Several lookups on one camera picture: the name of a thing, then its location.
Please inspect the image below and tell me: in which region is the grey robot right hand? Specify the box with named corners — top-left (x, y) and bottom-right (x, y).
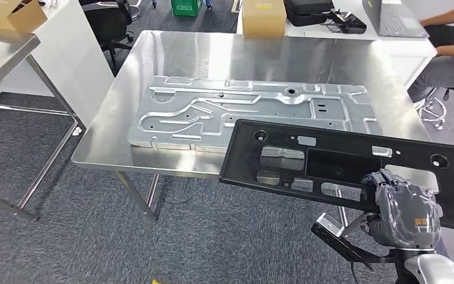
top-left (360, 168), bottom-right (444, 250)

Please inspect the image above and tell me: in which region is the black plastic panel part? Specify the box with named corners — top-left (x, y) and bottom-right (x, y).
top-left (218, 118), bottom-right (454, 235)

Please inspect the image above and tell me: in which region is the stainless steel workbench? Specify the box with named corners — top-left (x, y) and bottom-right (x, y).
top-left (71, 30), bottom-right (432, 222)

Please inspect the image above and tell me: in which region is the chrome stool base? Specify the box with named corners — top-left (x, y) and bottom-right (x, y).
top-left (417, 88), bottom-right (449, 131)

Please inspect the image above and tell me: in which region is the person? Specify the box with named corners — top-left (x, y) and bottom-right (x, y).
top-left (407, 0), bottom-right (454, 104)

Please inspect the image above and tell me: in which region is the long white desk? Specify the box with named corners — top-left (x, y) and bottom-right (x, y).
top-left (236, 0), bottom-right (439, 89)

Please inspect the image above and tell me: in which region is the stamped silver metal plate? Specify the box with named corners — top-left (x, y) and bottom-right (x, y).
top-left (127, 75), bottom-right (383, 154)

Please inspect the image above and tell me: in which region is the grey laptop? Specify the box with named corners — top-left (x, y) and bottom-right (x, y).
top-left (362, 0), bottom-right (430, 39)

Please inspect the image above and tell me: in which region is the black handheld device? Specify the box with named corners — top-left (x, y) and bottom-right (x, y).
top-left (320, 9), bottom-right (368, 35)

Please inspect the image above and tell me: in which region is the black hard case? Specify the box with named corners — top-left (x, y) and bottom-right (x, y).
top-left (283, 0), bottom-right (335, 27)

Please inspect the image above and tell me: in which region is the closed cardboard box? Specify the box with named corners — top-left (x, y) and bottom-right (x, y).
top-left (242, 0), bottom-right (288, 38)

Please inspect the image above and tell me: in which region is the green plastic crate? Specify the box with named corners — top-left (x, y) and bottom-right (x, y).
top-left (171, 0), bottom-right (205, 18)

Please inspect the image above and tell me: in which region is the black office chair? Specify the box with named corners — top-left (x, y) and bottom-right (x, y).
top-left (79, 0), bottom-right (135, 77)

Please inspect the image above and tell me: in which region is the white cabinet desk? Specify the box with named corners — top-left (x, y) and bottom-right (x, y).
top-left (0, 0), bottom-right (115, 128)

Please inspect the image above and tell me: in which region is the open cardboard box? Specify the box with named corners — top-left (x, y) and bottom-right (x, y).
top-left (0, 0), bottom-right (48, 34)

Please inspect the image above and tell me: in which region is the small stainless steel table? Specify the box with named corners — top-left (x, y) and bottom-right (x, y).
top-left (0, 29), bottom-right (87, 222)

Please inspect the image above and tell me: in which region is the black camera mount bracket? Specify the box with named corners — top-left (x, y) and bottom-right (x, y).
top-left (311, 225), bottom-right (406, 264)

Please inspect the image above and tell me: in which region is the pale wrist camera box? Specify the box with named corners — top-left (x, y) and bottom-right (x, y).
top-left (314, 212), bottom-right (345, 238)

